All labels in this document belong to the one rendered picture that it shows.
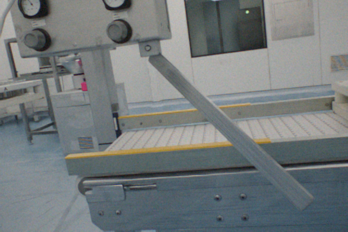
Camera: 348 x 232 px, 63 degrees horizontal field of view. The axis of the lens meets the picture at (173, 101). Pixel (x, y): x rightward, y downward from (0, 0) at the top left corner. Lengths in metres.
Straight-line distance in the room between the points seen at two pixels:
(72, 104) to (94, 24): 2.76
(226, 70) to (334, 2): 2.06
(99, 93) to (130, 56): 5.06
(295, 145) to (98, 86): 0.52
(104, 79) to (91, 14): 0.36
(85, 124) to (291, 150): 2.79
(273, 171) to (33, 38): 0.36
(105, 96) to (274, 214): 0.50
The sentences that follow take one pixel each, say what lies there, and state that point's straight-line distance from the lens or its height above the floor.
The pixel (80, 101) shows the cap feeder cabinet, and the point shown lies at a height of 0.66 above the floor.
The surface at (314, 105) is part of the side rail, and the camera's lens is 0.75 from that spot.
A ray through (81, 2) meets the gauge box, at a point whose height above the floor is 1.13.
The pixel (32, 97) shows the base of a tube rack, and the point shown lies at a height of 0.95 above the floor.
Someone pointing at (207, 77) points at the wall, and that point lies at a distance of 5.49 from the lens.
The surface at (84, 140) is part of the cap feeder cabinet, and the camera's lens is 3.21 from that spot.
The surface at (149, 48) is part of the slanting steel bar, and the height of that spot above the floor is 1.06.
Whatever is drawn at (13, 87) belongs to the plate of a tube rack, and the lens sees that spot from 1.14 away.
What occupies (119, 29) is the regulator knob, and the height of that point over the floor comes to 1.09.
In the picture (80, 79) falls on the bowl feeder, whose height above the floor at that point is 0.87.
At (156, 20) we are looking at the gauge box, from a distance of 0.41.
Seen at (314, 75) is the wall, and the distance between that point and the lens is 5.57.
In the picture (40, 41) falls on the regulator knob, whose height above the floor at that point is 1.09.
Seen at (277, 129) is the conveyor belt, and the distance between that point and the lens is 0.64.
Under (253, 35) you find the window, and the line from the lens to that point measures 5.41.
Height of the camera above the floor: 1.05
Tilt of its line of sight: 10 degrees down
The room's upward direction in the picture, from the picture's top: 8 degrees counter-clockwise
